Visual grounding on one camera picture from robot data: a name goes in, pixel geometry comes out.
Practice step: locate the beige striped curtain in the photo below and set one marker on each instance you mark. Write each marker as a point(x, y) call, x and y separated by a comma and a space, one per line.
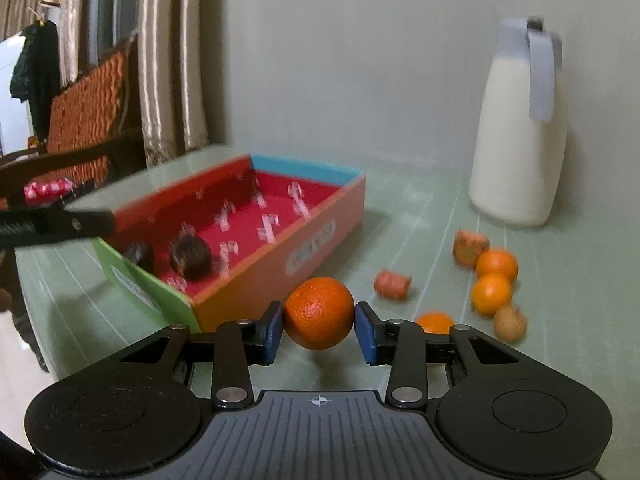
point(165, 60)

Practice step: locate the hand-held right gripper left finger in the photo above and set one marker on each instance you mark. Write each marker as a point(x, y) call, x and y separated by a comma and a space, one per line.
point(270, 334)

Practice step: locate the red white checkered cloth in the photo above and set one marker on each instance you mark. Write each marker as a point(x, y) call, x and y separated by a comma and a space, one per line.
point(47, 190)

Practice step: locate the dark hanging garment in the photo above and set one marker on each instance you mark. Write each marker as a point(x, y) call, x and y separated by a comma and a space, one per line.
point(35, 72)

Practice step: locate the colourful cardboard box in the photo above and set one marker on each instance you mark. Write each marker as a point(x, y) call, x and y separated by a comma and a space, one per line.
point(280, 210)

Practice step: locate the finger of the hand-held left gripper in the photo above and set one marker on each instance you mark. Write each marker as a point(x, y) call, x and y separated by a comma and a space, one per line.
point(75, 222)

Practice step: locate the small orange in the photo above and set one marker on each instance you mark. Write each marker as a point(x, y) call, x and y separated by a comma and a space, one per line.
point(491, 294)
point(436, 322)
point(496, 265)

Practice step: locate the wooden chair with orange cushion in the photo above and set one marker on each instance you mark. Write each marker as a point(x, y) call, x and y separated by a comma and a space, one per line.
point(85, 120)

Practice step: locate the white jug with grey lid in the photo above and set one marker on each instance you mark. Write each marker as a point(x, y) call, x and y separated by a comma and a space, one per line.
point(517, 160)

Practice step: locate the large orange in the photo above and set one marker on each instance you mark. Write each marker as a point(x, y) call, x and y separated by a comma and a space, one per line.
point(319, 312)

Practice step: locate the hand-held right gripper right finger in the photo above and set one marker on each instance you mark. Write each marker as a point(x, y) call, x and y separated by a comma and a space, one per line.
point(365, 334)

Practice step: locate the dark round fruit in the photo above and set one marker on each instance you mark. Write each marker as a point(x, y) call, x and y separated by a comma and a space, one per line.
point(138, 255)
point(190, 258)

